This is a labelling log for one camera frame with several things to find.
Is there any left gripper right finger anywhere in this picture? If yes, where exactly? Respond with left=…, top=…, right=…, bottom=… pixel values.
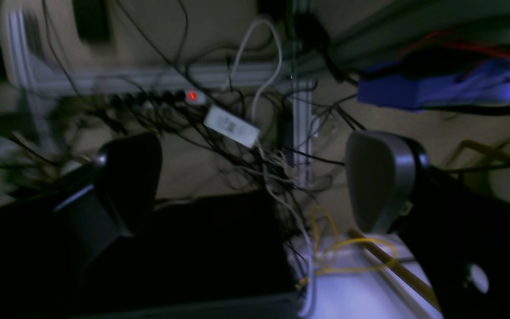
left=345, top=131, right=510, bottom=319

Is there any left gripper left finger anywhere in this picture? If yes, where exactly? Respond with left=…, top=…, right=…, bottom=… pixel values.
left=0, top=133, right=162, bottom=319

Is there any white power adapter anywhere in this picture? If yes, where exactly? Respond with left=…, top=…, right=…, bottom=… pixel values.
left=204, top=105, right=262, bottom=148

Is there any yellow cable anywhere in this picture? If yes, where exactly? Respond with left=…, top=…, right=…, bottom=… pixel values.
left=299, top=204, right=406, bottom=293

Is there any black power strip with cables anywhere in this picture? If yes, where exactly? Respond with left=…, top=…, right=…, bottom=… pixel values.
left=105, top=87, right=210, bottom=110

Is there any aluminium frame bracket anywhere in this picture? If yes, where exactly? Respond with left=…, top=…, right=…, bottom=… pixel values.
left=5, top=7, right=94, bottom=97

